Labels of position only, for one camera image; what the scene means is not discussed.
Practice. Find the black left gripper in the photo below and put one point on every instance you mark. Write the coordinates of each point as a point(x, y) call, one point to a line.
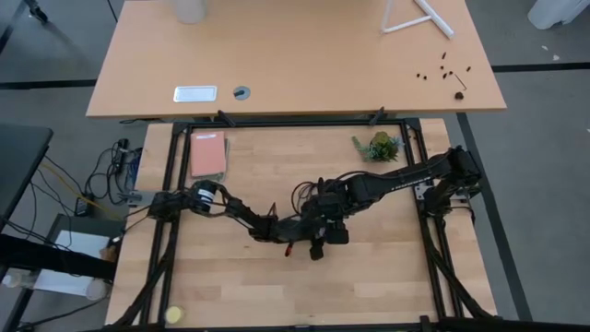
point(276, 229)

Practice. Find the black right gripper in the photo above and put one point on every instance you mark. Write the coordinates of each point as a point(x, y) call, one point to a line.
point(322, 216)

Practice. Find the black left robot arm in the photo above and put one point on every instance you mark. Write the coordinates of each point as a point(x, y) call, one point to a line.
point(239, 214)

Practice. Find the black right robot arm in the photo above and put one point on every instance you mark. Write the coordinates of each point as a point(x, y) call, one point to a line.
point(405, 177)

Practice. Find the pink notebook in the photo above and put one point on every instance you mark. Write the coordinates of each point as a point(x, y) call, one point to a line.
point(207, 154)

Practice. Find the potted succulent plant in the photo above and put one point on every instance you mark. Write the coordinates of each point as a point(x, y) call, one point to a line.
point(380, 147)

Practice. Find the black clamp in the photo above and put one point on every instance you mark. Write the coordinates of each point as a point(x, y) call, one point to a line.
point(226, 118)
point(376, 116)

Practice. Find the yellow round object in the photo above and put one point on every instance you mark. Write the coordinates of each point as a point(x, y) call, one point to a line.
point(174, 315)

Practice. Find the white rectangular tray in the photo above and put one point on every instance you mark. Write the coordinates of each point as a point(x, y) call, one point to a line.
point(195, 94)

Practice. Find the wooden desk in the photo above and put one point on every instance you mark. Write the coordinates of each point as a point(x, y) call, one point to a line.
point(295, 55)

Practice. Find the clear plastic cup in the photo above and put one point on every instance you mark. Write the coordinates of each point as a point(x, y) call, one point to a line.
point(97, 289)

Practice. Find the black power adapter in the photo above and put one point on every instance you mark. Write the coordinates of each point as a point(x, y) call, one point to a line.
point(82, 206)

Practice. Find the white box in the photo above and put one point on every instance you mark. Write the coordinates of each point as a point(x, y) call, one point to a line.
point(69, 263)

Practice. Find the dark round knob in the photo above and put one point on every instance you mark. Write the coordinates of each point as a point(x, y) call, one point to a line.
point(459, 96)

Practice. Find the black hex key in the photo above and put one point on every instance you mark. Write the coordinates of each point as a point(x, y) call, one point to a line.
point(461, 82)

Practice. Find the black beam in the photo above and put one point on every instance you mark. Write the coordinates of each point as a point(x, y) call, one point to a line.
point(46, 258)

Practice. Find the white cylinder container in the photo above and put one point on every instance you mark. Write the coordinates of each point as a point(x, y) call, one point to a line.
point(189, 11)

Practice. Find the white stand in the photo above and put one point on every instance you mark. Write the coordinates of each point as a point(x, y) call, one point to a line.
point(435, 19)

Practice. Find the black side desk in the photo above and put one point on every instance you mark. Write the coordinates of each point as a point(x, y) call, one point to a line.
point(20, 161)

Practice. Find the clear plastic bottle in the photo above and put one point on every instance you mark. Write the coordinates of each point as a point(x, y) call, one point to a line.
point(14, 279)

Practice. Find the black stand leg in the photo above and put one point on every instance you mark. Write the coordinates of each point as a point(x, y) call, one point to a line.
point(37, 11)

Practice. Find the white cloth object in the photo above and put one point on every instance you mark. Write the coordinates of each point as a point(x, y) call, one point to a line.
point(558, 11)

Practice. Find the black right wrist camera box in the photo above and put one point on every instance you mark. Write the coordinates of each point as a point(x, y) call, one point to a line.
point(338, 233)

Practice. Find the black aluminium table frame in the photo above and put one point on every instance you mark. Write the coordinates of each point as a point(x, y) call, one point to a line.
point(299, 123)

